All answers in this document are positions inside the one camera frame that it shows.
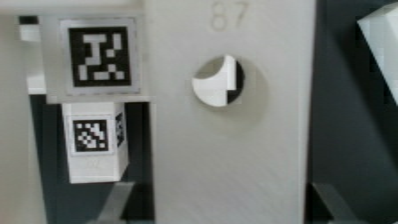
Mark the white L-shaped obstacle fence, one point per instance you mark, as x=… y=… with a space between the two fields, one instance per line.
x=378 y=27

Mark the white chair back part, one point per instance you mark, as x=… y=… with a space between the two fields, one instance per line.
x=98 y=51

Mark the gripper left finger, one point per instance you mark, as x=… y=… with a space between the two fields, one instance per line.
x=110 y=214

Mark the white chair seat part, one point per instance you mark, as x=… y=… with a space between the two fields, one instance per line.
x=217 y=83

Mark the white chair leg with tag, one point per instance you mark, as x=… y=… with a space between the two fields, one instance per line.
x=96 y=143

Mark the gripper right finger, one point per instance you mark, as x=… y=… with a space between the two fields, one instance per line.
x=327 y=207

